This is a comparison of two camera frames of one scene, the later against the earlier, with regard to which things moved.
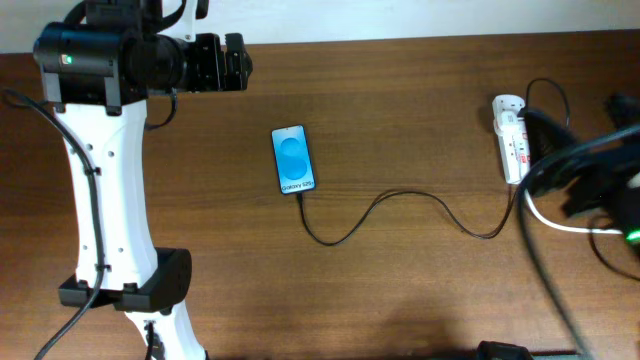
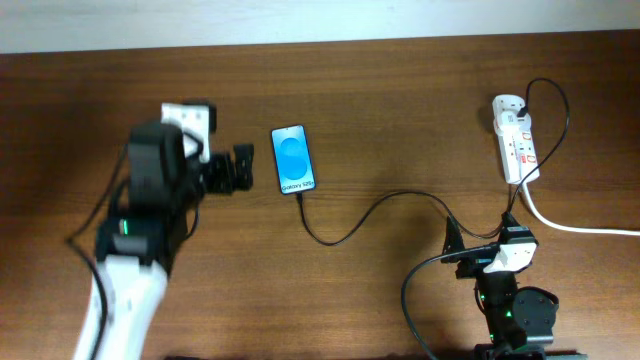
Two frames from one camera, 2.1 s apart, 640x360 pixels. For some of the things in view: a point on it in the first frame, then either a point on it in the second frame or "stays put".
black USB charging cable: x=462 y=229 stays put
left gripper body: x=204 y=72 → x=217 y=172
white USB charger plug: x=505 y=109 stays put
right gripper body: x=616 y=175 → x=473 y=268
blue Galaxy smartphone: x=294 y=160 stays put
